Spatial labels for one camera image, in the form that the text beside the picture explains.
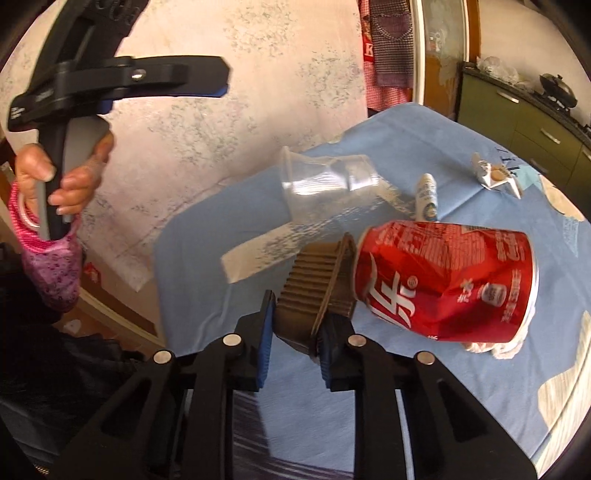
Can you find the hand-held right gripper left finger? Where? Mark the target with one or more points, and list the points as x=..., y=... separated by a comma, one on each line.
x=265, y=341

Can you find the black gas stove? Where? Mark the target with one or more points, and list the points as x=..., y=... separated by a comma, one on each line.
x=577, y=120

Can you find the green lower kitchen cabinets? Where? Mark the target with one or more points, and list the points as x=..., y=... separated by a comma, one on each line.
x=508, y=115

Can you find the small white bottle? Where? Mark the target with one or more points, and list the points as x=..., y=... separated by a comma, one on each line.
x=427, y=198

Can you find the person's left forearm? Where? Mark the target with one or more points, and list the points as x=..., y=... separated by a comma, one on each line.
x=51, y=272

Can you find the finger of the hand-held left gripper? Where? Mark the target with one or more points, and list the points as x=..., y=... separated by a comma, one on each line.
x=184, y=74

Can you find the red soda can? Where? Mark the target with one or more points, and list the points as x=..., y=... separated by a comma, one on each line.
x=438, y=277

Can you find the clear plastic cup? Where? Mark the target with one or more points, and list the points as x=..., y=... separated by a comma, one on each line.
x=323, y=184

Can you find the person's left hand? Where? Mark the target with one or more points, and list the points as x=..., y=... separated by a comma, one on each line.
x=81, y=184

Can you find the black wok with lid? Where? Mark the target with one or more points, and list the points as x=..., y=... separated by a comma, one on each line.
x=558, y=87

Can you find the white tissue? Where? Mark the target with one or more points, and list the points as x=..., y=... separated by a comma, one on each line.
x=503, y=348

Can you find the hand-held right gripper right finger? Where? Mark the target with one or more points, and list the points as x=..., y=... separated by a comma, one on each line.
x=328, y=355

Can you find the person's dark clothing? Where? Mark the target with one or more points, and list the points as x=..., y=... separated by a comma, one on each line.
x=55, y=369

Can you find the crumpled paper wrapper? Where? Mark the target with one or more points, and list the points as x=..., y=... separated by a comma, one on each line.
x=491, y=177

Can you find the clear plastic bag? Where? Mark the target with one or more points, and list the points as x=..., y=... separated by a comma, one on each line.
x=496, y=69

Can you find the brown ribbed paper holder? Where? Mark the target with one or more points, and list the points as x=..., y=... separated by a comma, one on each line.
x=309, y=286

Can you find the sliding glass door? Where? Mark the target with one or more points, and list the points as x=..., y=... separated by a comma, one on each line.
x=443, y=55

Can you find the red checked apron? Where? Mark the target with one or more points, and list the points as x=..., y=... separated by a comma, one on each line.
x=383, y=97

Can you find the black kitchen countertop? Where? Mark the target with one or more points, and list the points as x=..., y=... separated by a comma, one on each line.
x=526, y=92

